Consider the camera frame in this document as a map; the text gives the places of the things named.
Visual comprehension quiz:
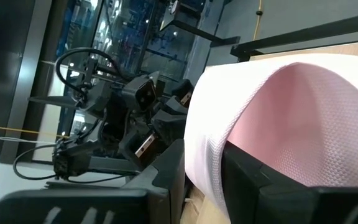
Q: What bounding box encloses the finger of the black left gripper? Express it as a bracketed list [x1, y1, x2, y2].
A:
[150, 79, 195, 147]
[118, 129, 167, 170]

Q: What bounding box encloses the black aluminium rig frame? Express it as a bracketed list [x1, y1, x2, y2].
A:
[160, 0, 358, 62]

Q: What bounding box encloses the yellow cable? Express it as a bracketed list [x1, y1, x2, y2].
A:
[252, 0, 264, 42]
[0, 123, 70, 139]

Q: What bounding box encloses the white cable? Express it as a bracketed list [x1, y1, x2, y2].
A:
[0, 134, 57, 146]

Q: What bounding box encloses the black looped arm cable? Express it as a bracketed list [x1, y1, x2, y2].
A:
[55, 47, 122, 98]

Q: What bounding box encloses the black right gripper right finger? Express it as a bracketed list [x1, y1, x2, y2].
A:
[221, 141, 358, 224]

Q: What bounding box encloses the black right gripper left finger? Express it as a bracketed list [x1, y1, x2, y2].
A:
[0, 138, 186, 224]

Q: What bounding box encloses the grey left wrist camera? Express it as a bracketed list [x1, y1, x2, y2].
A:
[121, 74, 158, 113]

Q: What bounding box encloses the pink cloth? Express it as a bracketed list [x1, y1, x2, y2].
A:
[183, 52, 358, 224]

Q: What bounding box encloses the black thin arm cable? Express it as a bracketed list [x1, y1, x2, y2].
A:
[12, 144, 127, 184]

